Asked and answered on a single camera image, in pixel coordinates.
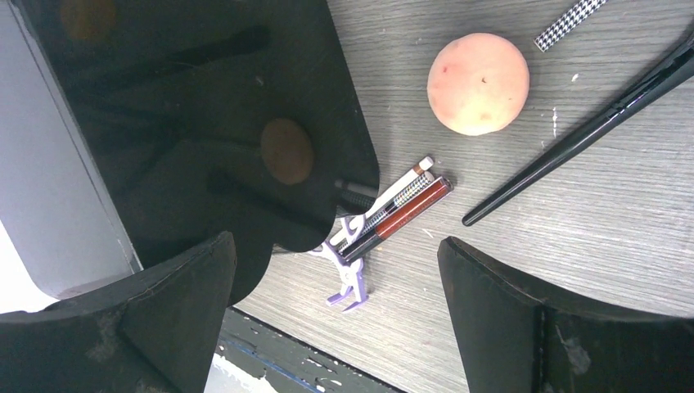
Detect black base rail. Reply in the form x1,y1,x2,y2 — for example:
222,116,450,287
205,308,401,392

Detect black drawer organizer cabinet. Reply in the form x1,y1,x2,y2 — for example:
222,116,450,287
1,1,380,305

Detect red lip gloss tube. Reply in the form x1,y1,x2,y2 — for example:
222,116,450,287
342,177,453,263

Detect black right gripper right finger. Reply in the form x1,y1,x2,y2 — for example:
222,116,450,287
437,237,693,392

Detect black makeup brush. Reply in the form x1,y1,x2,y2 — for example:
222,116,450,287
462,34,693,227

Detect purple eyelash curler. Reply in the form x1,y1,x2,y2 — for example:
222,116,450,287
309,215,368,314

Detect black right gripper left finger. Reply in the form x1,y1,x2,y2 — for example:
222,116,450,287
1,232,237,392

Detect white makeup pencil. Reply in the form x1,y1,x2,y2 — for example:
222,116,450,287
361,156,435,234

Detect round orange powder puff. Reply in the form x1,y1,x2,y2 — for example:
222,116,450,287
426,33,530,136

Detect houndstooth pattern pencil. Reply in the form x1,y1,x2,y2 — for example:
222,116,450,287
337,171,451,264

